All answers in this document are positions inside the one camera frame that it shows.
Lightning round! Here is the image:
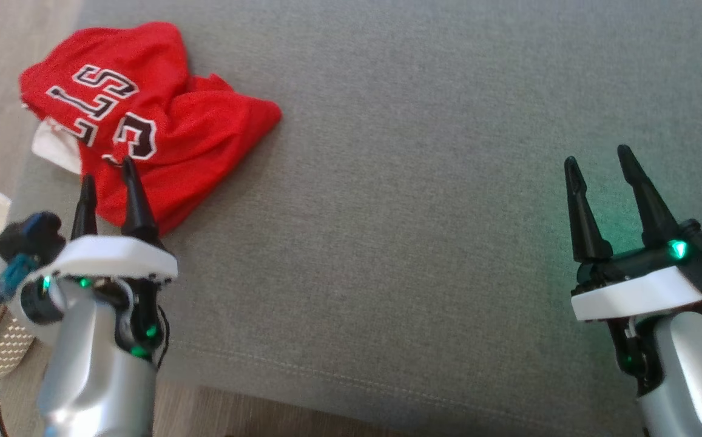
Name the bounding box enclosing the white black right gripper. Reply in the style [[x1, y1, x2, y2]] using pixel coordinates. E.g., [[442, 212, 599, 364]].
[[563, 144, 702, 322]]

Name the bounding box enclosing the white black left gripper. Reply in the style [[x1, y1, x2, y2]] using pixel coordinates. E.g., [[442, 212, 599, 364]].
[[41, 156, 178, 286]]

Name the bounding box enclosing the red jersey with black lettering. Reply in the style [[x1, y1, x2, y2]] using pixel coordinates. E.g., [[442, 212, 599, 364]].
[[19, 21, 283, 237]]

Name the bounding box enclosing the black left cable teal plug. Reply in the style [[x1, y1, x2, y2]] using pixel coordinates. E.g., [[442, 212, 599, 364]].
[[0, 255, 40, 437]]

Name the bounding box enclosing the grey sofa seat cushion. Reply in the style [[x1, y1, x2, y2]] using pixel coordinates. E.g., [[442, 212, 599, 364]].
[[0, 0, 702, 437]]

